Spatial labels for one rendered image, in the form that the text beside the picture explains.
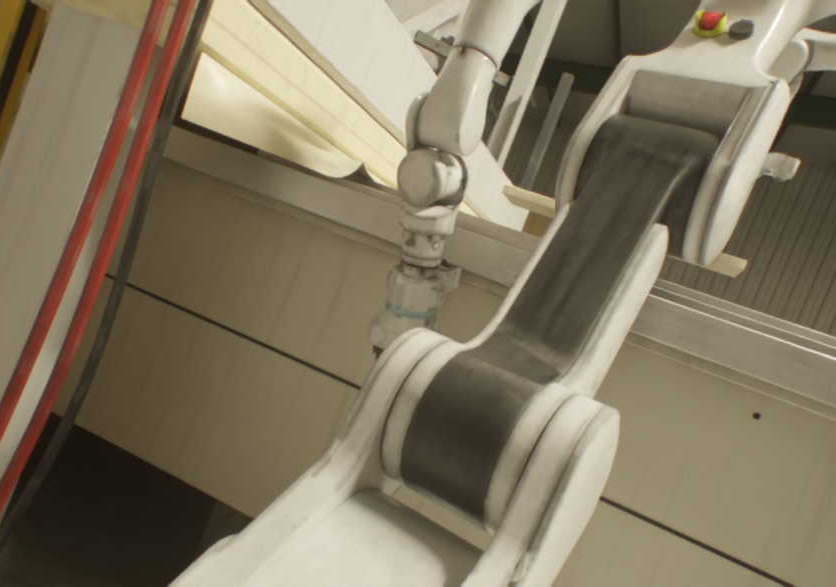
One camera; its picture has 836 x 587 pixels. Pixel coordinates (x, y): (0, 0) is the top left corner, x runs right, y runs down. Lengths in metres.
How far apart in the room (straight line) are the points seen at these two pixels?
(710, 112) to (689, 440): 0.44
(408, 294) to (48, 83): 0.59
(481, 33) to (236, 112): 0.35
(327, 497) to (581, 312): 0.32
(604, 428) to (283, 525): 0.29
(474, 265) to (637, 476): 0.38
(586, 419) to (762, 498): 0.50
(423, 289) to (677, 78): 0.41
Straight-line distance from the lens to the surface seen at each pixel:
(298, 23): 1.17
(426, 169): 0.85
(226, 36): 1.04
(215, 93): 1.02
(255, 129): 1.00
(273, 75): 1.14
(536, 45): 3.43
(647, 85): 0.98
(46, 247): 1.10
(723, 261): 1.45
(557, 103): 4.35
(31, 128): 1.15
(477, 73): 0.88
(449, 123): 0.85
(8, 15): 1.32
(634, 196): 0.83
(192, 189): 1.33
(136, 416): 1.36
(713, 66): 0.99
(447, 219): 0.88
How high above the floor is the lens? 0.74
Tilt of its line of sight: 2 degrees down
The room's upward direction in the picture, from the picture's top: 21 degrees clockwise
